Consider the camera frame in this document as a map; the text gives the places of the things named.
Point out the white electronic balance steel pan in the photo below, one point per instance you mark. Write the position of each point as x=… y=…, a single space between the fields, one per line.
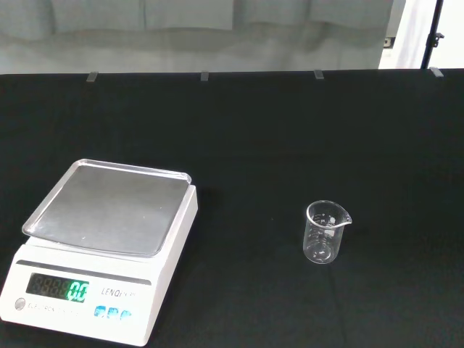
x=105 y=214

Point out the wall power socket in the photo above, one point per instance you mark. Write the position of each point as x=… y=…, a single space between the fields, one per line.
x=388 y=42

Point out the grey fabric curtain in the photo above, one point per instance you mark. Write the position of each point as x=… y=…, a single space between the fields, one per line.
x=181 y=36

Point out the grey tape strip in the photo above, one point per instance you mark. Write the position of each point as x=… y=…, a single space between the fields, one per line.
x=92 y=77
x=319 y=74
x=204 y=76
x=436 y=72

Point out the black tripod pole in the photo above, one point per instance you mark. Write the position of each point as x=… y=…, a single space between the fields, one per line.
x=432 y=32

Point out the black bench cloth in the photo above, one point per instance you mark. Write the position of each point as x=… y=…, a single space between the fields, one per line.
x=253 y=145

